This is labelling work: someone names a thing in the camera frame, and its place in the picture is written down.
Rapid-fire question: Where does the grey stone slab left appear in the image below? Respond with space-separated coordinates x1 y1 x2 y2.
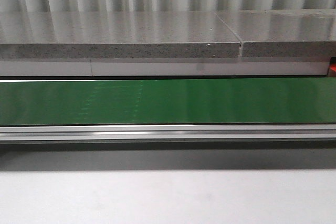
1 12 240 59

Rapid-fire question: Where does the grey stone slab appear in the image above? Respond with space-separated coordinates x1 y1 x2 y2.
216 9 335 61
1 12 240 59

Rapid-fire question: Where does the green conveyor belt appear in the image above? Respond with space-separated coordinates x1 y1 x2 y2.
1 77 335 126

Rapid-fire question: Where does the grey stone slab right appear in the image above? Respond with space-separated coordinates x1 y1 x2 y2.
216 9 335 61

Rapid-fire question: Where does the white panel under slab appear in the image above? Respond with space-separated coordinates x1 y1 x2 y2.
1 57 330 77

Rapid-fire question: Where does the red object at right edge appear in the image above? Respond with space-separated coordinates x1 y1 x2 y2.
328 63 336 77

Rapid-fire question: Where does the aluminium conveyor side rail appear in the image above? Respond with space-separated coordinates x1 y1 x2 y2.
1 123 335 144

